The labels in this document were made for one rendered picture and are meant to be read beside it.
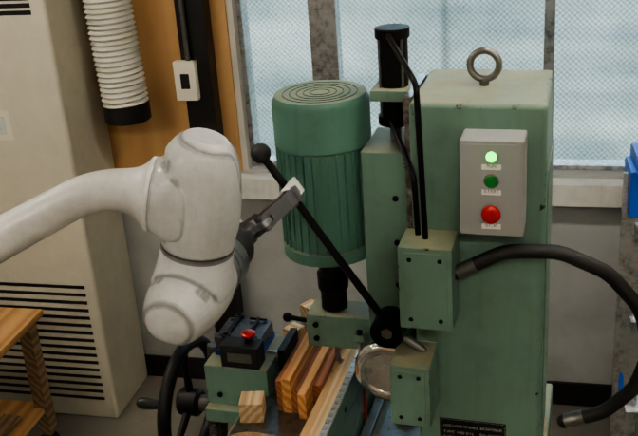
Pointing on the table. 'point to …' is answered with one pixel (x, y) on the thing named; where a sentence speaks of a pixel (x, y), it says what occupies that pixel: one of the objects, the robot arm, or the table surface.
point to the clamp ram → (285, 348)
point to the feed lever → (388, 316)
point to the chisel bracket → (337, 325)
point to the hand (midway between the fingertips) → (266, 205)
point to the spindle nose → (332, 288)
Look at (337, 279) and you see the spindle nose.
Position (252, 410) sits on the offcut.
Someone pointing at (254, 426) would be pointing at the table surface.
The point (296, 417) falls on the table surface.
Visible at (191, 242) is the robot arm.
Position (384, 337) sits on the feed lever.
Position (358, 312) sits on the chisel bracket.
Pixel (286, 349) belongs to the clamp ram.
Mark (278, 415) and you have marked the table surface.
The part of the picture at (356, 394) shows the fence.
